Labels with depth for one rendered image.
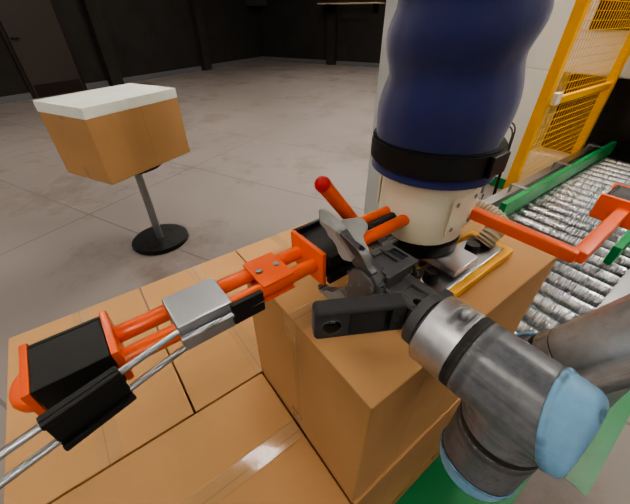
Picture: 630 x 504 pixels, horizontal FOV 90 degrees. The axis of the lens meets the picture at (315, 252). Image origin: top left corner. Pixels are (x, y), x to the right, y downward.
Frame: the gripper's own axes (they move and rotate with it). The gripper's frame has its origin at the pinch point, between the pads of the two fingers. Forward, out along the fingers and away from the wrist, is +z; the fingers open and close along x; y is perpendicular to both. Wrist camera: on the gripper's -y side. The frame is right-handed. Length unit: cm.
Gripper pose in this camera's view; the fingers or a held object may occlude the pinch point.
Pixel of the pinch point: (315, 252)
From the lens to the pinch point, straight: 50.1
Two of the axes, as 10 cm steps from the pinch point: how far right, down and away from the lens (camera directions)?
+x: 0.0, -8.0, -6.0
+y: 7.9, -3.7, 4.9
